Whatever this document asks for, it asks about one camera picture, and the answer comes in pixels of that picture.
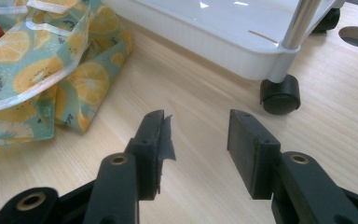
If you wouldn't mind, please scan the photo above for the white two-tier trolley cart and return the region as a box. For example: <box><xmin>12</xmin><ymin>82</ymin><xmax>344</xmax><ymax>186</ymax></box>
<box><xmin>102</xmin><ymin>0</ymin><xmax>347</xmax><ymax>116</ymax></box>

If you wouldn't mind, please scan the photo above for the lemon print fabric bag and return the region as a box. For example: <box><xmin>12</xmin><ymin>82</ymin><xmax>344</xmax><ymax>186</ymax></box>
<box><xmin>0</xmin><ymin>0</ymin><xmax>135</xmax><ymax>163</ymax></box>

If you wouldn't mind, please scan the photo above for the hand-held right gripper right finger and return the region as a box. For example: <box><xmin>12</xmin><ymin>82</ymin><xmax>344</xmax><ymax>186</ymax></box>
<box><xmin>227</xmin><ymin>108</ymin><xmax>358</xmax><ymax>224</ymax></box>

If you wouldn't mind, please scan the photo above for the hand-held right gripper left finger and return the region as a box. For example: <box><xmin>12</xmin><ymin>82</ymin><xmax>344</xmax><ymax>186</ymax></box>
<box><xmin>83</xmin><ymin>108</ymin><xmax>177</xmax><ymax>224</ymax></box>

